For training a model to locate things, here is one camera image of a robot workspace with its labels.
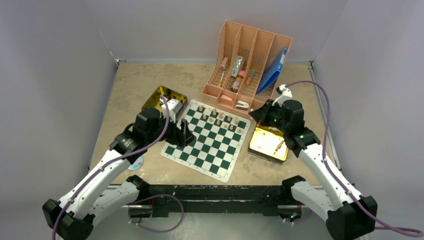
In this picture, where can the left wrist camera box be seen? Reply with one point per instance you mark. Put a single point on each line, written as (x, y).
(175, 108)

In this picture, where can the white stapler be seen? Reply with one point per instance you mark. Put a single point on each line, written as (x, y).
(241, 105)

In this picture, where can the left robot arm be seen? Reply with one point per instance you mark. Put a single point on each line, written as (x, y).
(74, 215)

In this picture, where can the grey box in organizer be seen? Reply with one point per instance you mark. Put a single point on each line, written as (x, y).
(237, 66)

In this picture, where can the green white chess board mat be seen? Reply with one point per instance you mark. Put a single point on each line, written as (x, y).
(215, 151)

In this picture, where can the pink desk organizer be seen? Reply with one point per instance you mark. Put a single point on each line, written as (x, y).
(259, 49)

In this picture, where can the pink capped bottle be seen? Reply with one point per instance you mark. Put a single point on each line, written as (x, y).
(238, 81)

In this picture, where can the white blue round disc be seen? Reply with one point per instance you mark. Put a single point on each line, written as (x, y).
(137, 164)

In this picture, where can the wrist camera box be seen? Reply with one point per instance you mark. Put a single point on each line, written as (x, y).
(284, 94)
(175, 108)

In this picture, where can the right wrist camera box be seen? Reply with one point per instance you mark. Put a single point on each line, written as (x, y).
(284, 94)

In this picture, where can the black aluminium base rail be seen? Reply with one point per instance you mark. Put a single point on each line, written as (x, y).
(257, 199)

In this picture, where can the gold tin with white pieces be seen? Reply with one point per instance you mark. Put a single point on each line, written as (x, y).
(269, 144)

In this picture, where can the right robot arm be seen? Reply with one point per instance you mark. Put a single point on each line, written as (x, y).
(346, 212)

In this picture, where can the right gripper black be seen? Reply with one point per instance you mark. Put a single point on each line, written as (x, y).
(261, 115)

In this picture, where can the blue folder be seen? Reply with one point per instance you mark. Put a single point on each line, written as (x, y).
(273, 71)

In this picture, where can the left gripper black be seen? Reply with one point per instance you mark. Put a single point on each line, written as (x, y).
(182, 137)

